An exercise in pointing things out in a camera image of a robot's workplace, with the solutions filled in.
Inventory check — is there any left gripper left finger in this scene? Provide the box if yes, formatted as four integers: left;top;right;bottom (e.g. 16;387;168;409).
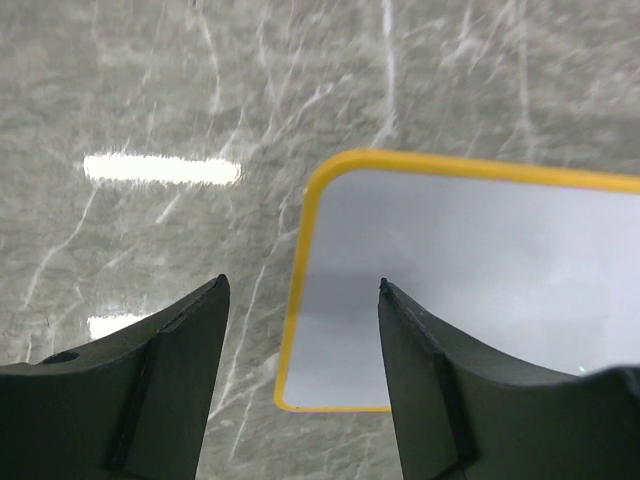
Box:
1;276;230;479

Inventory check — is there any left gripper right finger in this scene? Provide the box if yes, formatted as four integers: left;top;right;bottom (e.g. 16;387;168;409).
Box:
378;281;639;479

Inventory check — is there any yellow framed whiteboard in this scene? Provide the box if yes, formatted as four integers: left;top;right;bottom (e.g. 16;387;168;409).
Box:
274;149;639;413

